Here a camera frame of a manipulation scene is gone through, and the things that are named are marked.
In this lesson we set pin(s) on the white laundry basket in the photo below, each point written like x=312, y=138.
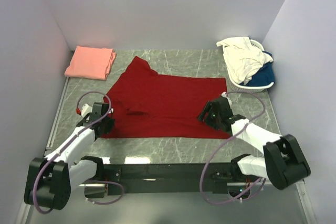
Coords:
x=241, y=87

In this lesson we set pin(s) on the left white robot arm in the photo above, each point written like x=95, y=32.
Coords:
x=51, y=179

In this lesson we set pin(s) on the blue t shirt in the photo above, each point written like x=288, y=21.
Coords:
x=259, y=77

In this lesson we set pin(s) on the folded pink t shirt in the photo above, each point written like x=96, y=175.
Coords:
x=91, y=63

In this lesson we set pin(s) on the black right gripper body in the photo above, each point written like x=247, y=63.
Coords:
x=211, y=117

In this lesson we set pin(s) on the black base beam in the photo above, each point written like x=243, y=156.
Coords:
x=165, y=178

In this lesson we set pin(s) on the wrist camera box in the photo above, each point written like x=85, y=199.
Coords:
x=225, y=95
x=84, y=110

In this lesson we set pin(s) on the aluminium rail frame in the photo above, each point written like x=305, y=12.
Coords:
x=144, y=103

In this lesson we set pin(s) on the white t shirt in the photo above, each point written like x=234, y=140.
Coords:
x=242, y=59

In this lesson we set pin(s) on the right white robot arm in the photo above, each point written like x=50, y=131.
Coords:
x=283, y=162

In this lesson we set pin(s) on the red t shirt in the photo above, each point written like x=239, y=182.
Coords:
x=148, y=104

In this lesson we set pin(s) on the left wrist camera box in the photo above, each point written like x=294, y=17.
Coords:
x=84, y=110

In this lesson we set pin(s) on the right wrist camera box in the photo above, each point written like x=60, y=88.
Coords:
x=225, y=95

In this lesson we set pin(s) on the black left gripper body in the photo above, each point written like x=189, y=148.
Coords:
x=109, y=123

